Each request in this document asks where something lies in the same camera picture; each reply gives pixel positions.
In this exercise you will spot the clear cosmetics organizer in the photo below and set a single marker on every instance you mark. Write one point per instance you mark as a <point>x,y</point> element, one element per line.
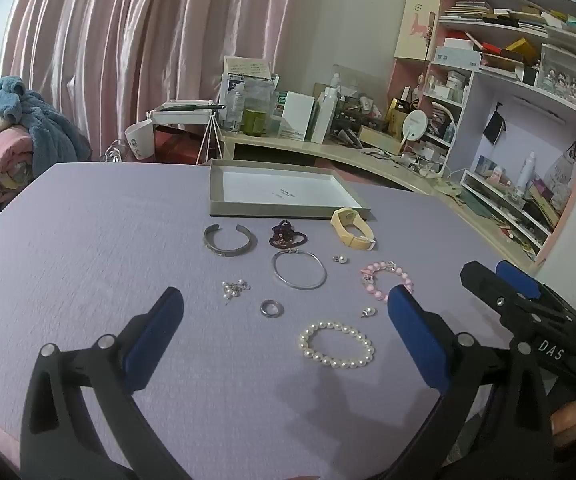
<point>358,120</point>

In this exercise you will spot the black pouch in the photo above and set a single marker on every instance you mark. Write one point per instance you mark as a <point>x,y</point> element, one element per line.
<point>493,127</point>

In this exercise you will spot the person's right hand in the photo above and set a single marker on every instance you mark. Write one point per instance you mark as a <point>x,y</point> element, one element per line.
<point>573,417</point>

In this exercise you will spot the white tripod stand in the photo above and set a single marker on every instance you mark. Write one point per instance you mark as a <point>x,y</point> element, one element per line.
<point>183,115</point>

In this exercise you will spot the pink rolled blanket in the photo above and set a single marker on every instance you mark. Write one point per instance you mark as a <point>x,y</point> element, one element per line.
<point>8,155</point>

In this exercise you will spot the clear box with figurines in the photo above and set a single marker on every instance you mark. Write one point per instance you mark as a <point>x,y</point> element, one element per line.
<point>565,80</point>

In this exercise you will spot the cream curved desk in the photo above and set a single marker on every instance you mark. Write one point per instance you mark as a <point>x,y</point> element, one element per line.
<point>348,160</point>

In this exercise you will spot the green glass jar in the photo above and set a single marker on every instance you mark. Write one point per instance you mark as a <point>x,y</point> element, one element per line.
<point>254,122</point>

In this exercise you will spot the grey cardboard tray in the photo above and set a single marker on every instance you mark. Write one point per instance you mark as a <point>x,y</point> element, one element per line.
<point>268,187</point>

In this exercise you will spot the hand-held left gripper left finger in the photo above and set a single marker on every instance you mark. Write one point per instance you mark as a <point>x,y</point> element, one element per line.
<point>153,336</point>

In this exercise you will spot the tall white carton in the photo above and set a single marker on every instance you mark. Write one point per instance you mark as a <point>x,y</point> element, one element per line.
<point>323,117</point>

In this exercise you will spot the gold box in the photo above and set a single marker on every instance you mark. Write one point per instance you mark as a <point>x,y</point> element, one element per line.
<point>398,115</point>

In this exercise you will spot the thin silver bangle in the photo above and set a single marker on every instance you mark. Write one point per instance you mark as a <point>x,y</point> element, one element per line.
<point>293,250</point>

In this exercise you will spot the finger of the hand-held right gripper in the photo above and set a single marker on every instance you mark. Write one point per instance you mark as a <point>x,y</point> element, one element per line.
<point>550,350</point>
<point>518,278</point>

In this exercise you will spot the white box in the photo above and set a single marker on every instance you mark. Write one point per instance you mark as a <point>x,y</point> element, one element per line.
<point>295,117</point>

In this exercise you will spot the blue fleece blanket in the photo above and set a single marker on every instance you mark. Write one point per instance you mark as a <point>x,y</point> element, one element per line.
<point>53,130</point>

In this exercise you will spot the pearl earring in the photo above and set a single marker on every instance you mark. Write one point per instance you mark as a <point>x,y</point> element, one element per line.
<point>369,311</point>
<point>339,259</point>

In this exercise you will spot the cluster of pearl earrings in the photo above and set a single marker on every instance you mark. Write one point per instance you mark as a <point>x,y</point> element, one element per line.
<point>229,287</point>

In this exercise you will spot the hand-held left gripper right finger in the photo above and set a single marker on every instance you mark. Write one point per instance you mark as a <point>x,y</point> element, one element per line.
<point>418,340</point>

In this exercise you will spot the round white mirror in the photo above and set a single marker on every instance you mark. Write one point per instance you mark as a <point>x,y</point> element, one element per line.
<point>415,125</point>

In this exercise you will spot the yellow wristwatch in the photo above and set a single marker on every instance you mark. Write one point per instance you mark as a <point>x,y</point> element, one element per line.
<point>340,220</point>

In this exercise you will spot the pink curtain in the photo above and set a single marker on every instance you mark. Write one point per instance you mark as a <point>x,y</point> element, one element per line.
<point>118,35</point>

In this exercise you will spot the white spray bottle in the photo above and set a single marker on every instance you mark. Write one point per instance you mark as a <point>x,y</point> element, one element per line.
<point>526,172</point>

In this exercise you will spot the white paper cup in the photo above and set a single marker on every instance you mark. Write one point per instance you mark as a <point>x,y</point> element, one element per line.
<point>138,142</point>

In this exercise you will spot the pink and white shelf unit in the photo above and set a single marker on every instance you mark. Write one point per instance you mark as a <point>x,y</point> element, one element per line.
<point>518,125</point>

